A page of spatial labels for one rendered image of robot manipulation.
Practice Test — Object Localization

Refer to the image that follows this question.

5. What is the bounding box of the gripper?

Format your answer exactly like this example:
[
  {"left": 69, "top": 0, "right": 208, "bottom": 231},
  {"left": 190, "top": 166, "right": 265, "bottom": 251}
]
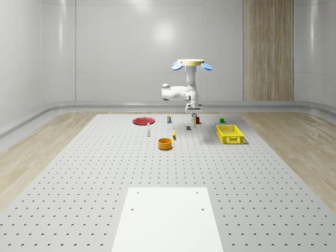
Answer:
[{"left": 184, "top": 103, "right": 204, "bottom": 120}]

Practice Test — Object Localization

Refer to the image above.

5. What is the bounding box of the yellow bowl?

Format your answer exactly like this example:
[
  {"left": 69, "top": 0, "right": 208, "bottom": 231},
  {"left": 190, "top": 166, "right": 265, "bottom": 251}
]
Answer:
[{"left": 157, "top": 138, "right": 173, "bottom": 151}]

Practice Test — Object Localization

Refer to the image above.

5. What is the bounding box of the yellow basket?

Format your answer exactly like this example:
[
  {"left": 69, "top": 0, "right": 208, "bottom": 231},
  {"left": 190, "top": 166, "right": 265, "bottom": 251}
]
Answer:
[{"left": 216, "top": 124, "right": 245, "bottom": 145}]

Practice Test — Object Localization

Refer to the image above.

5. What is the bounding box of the red plate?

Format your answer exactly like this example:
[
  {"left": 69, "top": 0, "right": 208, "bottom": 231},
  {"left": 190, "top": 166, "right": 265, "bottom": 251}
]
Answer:
[{"left": 132, "top": 117, "right": 156, "bottom": 126}]

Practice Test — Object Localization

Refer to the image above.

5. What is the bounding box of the white board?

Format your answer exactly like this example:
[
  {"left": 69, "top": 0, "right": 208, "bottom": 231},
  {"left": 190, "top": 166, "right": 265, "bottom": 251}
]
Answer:
[{"left": 111, "top": 187, "right": 225, "bottom": 252}]

